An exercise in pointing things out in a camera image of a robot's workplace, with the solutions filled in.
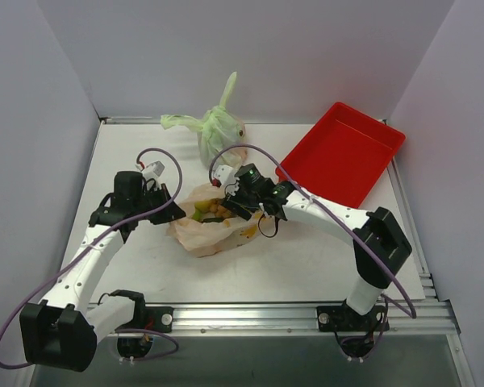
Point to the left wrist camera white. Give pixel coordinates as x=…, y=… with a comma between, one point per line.
x=152, y=170

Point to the longan bunch brown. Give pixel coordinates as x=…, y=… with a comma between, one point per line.
x=216, y=210

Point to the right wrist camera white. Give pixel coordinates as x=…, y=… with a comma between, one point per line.
x=223, y=175

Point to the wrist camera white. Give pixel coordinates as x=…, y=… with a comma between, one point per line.
x=152, y=170
x=223, y=175

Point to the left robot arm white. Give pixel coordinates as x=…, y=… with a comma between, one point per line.
x=75, y=287

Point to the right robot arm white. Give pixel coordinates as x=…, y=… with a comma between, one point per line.
x=380, y=246

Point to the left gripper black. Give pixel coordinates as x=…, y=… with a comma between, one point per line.
x=161, y=206

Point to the green round fruit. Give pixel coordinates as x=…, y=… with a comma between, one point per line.
x=201, y=208

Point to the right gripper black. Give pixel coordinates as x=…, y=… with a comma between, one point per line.
x=239, y=197

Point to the aluminium front rail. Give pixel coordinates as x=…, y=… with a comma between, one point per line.
x=246, y=316

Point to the red plastic tray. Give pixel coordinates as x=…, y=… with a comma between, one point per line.
x=342, y=156

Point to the orange banana-print plastic bag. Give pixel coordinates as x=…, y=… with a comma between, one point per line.
x=207, y=239

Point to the green knotted plastic bag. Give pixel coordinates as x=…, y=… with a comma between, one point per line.
x=216, y=130

